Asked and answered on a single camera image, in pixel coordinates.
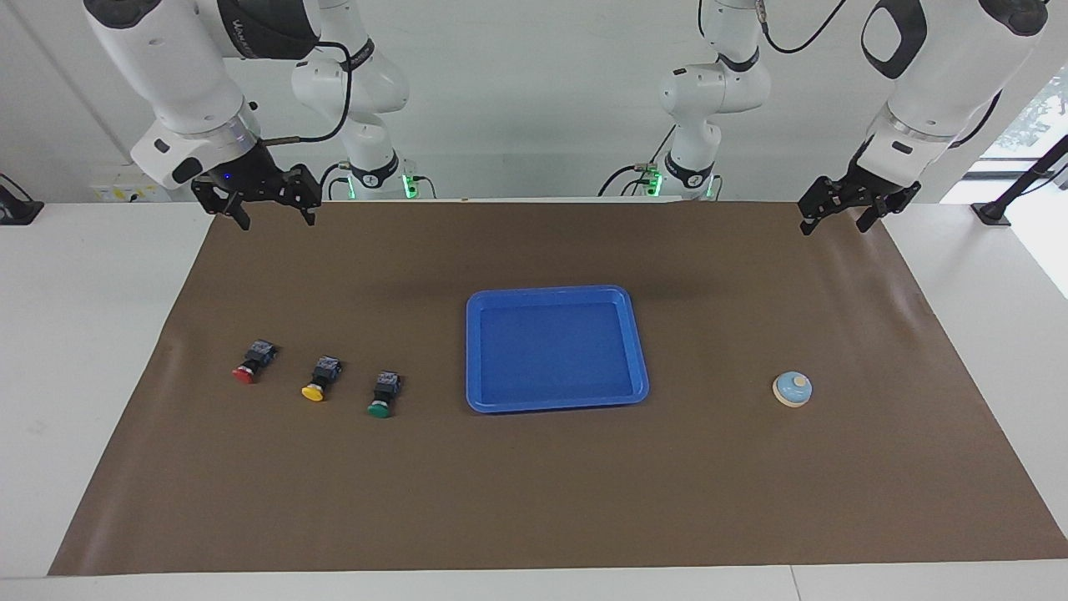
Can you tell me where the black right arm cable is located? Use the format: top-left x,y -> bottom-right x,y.
254,40 -> 353,147

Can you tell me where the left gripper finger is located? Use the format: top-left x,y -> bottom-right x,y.
856,194 -> 898,234
798,179 -> 835,235

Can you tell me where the yellow push button switch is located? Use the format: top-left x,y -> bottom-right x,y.
300,356 -> 343,402

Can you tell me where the red push button switch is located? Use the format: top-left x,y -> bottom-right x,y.
232,339 -> 279,385

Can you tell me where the window with greenery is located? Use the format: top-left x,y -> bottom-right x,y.
976,67 -> 1068,164

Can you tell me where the black desk mount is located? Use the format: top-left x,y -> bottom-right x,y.
0,173 -> 45,226

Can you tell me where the light blue service bell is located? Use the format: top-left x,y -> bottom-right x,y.
772,371 -> 814,408

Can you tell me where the black base cable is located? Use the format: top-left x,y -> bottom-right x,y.
320,161 -> 353,201
597,125 -> 675,198

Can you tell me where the green push button switch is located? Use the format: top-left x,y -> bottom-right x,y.
367,371 -> 403,418

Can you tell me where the blue plastic tray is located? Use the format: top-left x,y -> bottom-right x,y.
465,285 -> 650,415

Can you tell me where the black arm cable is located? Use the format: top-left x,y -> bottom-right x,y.
755,0 -> 849,56
254,40 -> 353,147

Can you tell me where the black clamp stand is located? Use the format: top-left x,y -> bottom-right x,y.
970,134 -> 1068,227

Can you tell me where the brown table mat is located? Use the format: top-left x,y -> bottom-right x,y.
48,199 -> 1068,577

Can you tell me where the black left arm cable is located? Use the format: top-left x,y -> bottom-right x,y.
755,0 -> 849,56

